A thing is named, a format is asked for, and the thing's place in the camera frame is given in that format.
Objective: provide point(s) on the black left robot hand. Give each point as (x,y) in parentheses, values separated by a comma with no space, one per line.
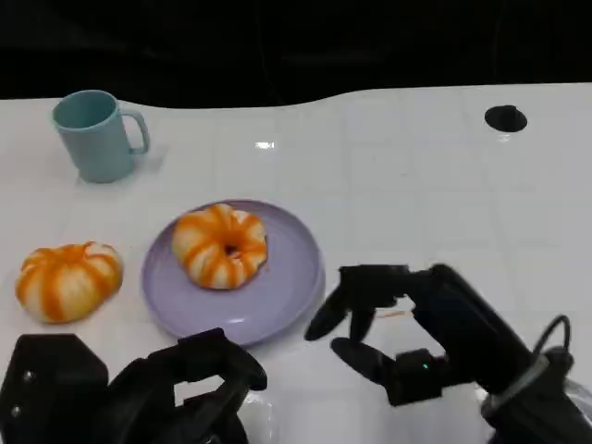
(143,398)

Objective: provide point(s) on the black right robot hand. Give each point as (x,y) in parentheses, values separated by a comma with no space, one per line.
(462,319)

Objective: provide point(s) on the orange white toy bread roll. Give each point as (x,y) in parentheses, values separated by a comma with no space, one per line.
(69,282)
(208,245)

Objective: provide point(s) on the lilac plate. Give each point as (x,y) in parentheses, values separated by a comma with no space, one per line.
(287,287)

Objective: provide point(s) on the black round table grommet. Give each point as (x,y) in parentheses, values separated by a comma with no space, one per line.
(505,118)

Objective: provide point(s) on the pale green mug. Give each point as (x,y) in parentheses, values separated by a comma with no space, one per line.
(94,143)

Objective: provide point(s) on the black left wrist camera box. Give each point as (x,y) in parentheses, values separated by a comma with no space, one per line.
(46,393)

